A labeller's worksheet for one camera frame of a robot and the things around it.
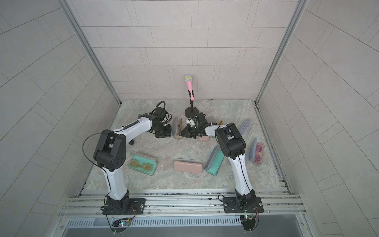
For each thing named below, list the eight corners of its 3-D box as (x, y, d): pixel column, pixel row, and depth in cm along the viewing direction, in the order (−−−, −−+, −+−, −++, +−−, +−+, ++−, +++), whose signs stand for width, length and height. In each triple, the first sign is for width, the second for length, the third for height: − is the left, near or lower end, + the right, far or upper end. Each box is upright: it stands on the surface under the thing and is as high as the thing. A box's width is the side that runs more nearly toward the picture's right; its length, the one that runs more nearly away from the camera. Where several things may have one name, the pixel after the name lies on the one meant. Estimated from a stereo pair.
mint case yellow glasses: (127, 167, 85) (124, 164, 81) (134, 157, 89) (131, 153, 85) (152, 176, 82) (150, 173, 78) (158, 165, 86) (156, 161, 82)
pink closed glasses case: (174, 173, 84) (173, 168, 78) (175, 162, 87) (174, 158, 82) (202, 173, 84) (203, 169, 78) (202, 162, 88) (202, 158, 82)
